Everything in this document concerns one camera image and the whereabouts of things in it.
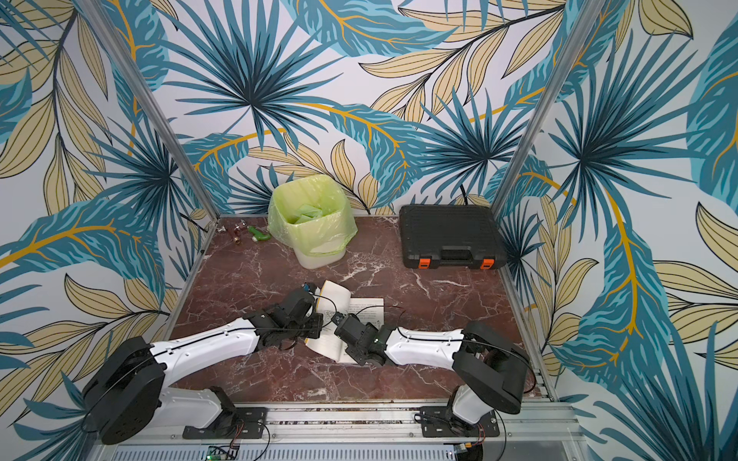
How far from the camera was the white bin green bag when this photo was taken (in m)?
0.87

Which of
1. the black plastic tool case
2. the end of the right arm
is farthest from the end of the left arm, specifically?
the black plastic tool case

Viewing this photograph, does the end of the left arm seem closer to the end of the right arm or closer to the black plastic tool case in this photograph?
the end of the right arm

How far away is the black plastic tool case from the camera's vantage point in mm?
1025

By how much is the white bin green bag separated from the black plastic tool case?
24 cm
